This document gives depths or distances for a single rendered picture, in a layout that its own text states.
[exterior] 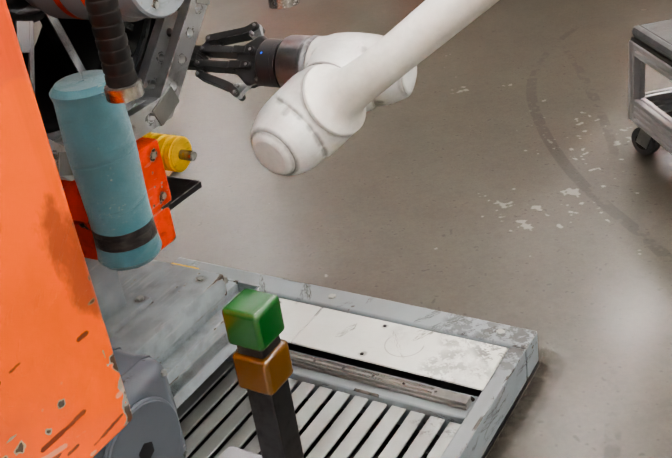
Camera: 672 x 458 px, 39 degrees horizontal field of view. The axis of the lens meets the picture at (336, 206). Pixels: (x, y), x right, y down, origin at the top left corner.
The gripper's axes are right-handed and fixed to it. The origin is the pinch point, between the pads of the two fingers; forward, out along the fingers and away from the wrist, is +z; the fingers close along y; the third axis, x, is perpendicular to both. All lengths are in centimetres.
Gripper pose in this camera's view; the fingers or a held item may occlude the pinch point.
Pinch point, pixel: (185, 56)
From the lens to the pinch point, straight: 160.2
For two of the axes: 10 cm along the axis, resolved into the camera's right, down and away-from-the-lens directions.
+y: 2.5, -9.5, 1.9
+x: -4.5, -2.9, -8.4
